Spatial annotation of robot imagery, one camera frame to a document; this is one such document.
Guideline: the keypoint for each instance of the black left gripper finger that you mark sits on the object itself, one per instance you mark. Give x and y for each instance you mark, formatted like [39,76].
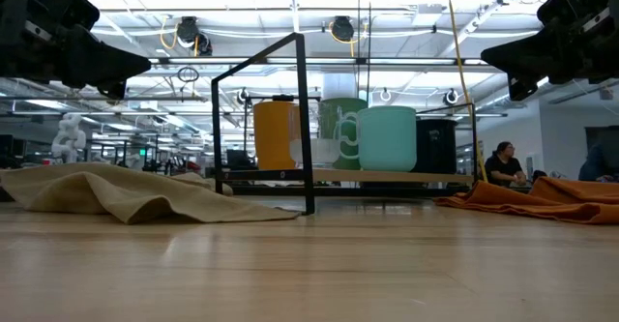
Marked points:
[113,90]
[106,63]

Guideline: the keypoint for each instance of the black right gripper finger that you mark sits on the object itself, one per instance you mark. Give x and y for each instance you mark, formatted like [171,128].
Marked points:
[523,86]
[527,56]

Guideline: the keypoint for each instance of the dark navy mug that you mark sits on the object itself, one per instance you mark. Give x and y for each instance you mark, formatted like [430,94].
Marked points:
[437,148]

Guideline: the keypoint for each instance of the turquoise mug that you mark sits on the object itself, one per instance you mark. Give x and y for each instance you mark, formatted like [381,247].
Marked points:
[387,138]

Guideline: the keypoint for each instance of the orange plastic cup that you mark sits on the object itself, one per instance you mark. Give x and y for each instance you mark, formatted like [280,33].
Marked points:
[271,138]

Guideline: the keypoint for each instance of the green ribbed plastic cup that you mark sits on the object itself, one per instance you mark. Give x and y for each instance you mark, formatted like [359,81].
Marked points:
[350,103]

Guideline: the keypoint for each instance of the clear glass mug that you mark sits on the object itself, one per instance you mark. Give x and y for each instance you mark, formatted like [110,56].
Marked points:
[314,154]

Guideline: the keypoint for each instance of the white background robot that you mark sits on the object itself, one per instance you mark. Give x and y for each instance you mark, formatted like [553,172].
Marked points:
[70,138]

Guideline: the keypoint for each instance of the person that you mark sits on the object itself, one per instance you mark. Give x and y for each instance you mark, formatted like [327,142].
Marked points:
[599,165]
[503,167]

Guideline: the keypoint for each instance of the beige cloth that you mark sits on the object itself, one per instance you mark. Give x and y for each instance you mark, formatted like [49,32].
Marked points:
[121,191]

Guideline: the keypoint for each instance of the orange cloth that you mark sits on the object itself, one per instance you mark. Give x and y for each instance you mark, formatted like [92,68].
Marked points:
[556,201]

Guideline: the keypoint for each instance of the black background stand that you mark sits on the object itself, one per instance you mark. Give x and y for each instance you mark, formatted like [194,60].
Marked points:
[245,119]

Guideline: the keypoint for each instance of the white pillar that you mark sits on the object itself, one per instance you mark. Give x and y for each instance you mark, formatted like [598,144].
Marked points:
[338,85]

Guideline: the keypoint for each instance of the wooden shelf with black frame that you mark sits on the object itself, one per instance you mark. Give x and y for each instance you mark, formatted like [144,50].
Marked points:
[435,177]

